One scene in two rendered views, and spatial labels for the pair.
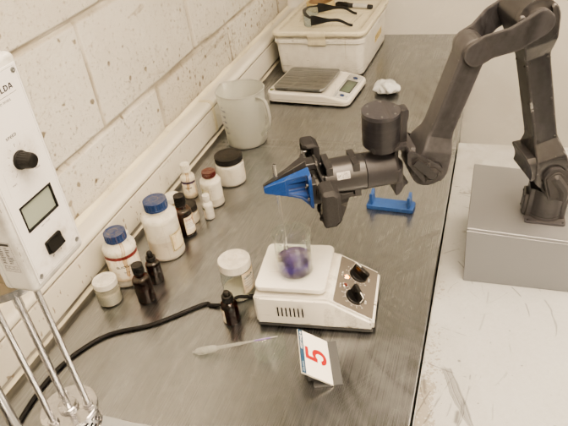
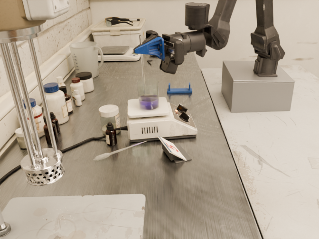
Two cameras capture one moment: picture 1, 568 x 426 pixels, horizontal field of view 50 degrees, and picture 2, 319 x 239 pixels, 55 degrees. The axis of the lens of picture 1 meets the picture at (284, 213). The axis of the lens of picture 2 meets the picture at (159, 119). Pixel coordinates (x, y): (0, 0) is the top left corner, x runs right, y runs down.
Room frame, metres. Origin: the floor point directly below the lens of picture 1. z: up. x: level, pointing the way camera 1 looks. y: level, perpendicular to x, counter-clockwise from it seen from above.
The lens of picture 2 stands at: (0.01, 0.25, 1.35)
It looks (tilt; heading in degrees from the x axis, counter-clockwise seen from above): 26 degrees down; 340
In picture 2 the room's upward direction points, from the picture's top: 3 degrees counter-clockwise
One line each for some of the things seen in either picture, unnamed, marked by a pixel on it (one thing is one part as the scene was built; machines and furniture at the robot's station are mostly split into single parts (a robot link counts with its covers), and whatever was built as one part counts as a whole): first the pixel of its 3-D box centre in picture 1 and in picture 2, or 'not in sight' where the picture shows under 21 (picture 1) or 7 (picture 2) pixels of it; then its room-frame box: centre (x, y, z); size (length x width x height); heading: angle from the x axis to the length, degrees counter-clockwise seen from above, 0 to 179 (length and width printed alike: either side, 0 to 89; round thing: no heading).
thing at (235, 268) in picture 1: (237, 275); (109, 120); (0.86, 0.10, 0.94); 0.06 x 0.06 x 0.08
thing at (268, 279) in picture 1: (295, 267); (147, 106); (0.81, -0.01, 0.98); 0.12 x 0.12 x 0.01; 74
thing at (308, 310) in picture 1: (312, 286); (157, 119); (0.80, -0.03, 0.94); 0.22 x 0.13 x 0.08; 74
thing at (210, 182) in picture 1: (211, 187); (77, 89); (1.18, 0.15, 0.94); 0.05 x 0.05 x 0.09
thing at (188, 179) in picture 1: (188, 179); (61, 87); (1.22, 0.21, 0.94); 0.03 x 0.03 x 0.09
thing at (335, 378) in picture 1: (319, 356); (173, 147); (0.66, -0.02, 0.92); 0.09 x 0.06 x 0.04; 179
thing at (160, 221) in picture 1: (161, 226); (54, 103); (1.02, 0.25, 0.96); 0.07 x 0.07 x 0.13
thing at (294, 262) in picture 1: (292, 253); (148, 95); (0.79, -0.01, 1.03); 0.07 x 0.06 x 0.08; 159
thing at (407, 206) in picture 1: (390, 199); (179, 87); (1.07, -0.23, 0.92); 0.10 x 0.03 x 0.04; 65
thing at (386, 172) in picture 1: (385, 166); (195, 41); (0.81, -0.16, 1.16); 0.07 x 0.06 x 0.09; 95
